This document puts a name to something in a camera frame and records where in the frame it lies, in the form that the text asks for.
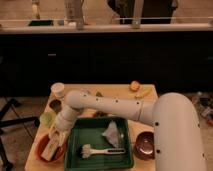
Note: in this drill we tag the dark brown bowl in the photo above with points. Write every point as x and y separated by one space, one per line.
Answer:
144 146

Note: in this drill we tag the white dish brush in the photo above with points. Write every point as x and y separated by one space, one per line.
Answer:
87 150

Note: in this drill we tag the dark red grapes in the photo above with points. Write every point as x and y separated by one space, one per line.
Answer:
100 114

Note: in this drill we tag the dark brown cup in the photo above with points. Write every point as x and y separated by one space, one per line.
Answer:
56 105

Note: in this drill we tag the wooden block eraser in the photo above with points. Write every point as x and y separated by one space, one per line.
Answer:
50 149

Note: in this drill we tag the white paper cup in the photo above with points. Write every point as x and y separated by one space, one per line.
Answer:
58 89

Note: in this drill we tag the orange red bowl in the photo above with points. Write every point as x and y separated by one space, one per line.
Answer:
58 155

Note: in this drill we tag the orange fruit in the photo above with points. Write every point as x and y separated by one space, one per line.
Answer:
134 86

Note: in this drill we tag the wooden table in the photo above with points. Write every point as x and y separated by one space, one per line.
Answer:
109 90

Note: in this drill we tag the yellow banana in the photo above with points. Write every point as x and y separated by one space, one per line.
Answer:
143 94

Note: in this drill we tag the light green cup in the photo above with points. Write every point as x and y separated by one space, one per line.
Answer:
47 119

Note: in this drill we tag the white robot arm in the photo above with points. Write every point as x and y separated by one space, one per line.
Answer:
177 135

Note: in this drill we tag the green plastic tray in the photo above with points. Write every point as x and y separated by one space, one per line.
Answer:
89 131

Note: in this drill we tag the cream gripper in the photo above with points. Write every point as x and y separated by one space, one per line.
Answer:
58 136

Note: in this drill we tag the black office chair base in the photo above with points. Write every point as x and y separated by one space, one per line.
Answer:
6 164

